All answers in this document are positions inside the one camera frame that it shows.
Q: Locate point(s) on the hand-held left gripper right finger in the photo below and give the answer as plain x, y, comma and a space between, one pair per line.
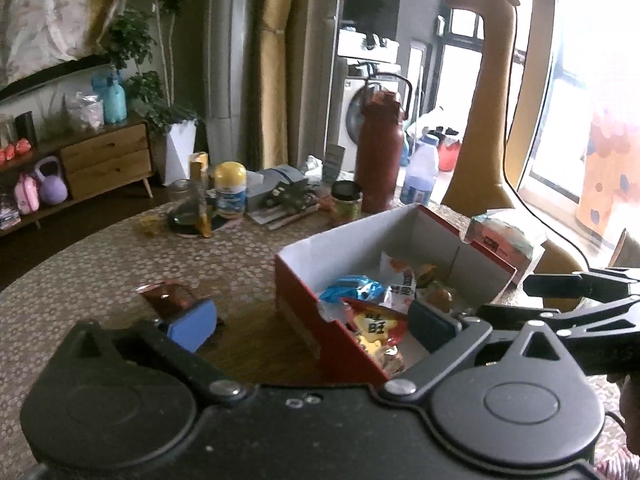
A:
432, 326

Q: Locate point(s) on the pink toy case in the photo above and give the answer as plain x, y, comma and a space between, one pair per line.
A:
27, 195

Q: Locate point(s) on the yellow giraffe statue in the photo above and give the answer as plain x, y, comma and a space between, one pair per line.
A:
490, 110

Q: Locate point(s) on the dark green object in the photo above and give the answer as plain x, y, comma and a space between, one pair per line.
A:
292, 199

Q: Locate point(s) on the grey tissue box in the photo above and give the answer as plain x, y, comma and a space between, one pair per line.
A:
280, 180

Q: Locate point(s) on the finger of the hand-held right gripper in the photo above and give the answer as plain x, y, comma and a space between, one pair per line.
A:
590, 315
575, 285

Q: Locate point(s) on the black television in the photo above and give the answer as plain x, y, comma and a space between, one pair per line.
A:
45, 77

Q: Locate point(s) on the black cylinder speaker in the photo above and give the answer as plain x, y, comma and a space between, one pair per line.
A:
26, 130

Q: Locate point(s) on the orange toy figures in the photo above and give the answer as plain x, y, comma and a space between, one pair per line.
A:
15, 150

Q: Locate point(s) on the small yellow packet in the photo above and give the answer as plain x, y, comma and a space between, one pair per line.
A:
149, 226

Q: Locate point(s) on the dark round tray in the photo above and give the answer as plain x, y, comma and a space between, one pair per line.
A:
187, 227

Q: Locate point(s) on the plastic bottle with blue label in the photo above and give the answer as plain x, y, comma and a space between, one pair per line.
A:
420, 175

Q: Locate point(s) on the wooden tv cabinet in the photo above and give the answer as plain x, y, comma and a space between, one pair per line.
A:
107, 160

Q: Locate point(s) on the white tissue pack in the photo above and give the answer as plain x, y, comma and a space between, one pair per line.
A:
500, 240

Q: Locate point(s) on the red and yellow snack bag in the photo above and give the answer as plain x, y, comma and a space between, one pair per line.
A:
375, 327

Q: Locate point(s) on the orange patterned curtain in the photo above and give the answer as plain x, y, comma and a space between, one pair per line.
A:
610, 175

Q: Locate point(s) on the floral cloth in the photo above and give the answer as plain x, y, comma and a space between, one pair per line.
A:
45, 10

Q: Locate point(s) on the grey standing packet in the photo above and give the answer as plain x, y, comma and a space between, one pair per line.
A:
333, 162

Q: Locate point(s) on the red cardboard box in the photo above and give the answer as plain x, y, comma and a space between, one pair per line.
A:
300, 290

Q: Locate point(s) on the white snack bag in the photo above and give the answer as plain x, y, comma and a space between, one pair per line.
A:
397, 285

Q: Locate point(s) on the green cup with black lid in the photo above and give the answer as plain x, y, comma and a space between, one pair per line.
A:
346, 205

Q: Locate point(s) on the brown bun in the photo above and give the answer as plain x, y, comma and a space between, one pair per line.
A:
441, 296

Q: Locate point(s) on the stack of papers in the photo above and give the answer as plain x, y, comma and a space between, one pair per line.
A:
280, 216

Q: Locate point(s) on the yellow lid canister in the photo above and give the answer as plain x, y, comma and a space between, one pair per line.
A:
230, 192

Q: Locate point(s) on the red thermos bottle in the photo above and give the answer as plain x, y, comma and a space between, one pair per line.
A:
380, 160

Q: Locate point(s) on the clear plastic bag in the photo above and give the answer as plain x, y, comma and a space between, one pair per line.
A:
85, 112

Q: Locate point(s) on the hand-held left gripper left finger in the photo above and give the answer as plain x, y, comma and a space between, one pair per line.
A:
192, 327

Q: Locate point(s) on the dark red foil snack bag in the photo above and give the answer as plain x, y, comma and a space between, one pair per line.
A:
167, 300

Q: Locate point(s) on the green potted plant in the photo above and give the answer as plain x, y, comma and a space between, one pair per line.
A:
135, 40

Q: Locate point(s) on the blue detergent bottle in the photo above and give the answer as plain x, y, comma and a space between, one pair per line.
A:
111, 100

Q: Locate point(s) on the blue snack bag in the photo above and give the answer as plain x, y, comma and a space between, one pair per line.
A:
350, 287

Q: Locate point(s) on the yellow curtain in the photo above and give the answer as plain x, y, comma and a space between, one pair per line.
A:
277, 60

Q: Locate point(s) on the red plastic container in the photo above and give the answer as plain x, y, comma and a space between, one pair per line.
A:
448, 154

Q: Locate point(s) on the small stack of books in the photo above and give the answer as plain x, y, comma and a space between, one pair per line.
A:
9, 217

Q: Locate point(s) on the white plant pot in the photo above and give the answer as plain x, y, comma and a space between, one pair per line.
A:
180, 152

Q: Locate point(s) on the pink patterned clothing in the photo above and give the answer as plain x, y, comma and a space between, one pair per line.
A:
627, 455

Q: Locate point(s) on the white washing machine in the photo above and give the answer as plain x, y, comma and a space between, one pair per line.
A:
350, 105

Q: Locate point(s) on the purple kettlebell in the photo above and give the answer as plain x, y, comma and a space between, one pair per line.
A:
51, 187

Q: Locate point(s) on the grey standing air conditioner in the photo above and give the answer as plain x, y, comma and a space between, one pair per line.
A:
227, 35

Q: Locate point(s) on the tall yellow foil bag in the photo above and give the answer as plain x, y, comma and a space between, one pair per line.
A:
201, 185

